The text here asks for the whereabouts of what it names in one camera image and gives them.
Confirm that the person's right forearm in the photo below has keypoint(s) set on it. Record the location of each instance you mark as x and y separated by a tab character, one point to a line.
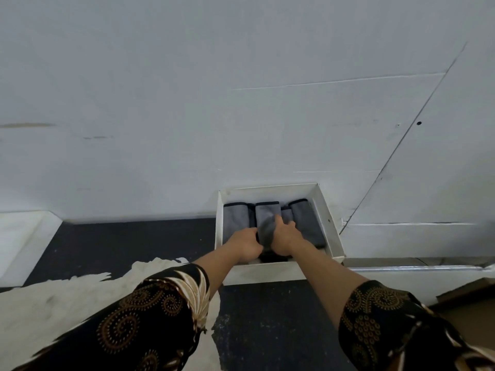
328	282

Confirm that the person's patterned right sleeve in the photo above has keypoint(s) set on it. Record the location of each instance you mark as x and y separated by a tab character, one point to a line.
398	328

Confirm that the person's patterned sleeve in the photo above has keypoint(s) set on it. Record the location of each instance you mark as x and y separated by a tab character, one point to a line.
398	328
131	324

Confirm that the person's right hand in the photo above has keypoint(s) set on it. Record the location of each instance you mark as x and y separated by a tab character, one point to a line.
288	239

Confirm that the white box lid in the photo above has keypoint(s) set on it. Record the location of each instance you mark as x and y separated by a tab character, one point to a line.
23	243

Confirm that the person's patterned left sleeve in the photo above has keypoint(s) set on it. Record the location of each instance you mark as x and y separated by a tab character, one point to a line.
131	324

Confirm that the metal floor rail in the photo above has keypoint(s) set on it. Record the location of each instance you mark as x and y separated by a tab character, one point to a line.
417	268

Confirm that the white box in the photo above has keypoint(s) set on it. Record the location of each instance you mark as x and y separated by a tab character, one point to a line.
270	274

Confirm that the person's left hand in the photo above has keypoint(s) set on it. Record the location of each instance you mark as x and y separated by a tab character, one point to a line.
245	245

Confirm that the person's left forearm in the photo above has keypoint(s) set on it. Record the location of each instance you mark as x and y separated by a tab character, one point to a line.
218	272

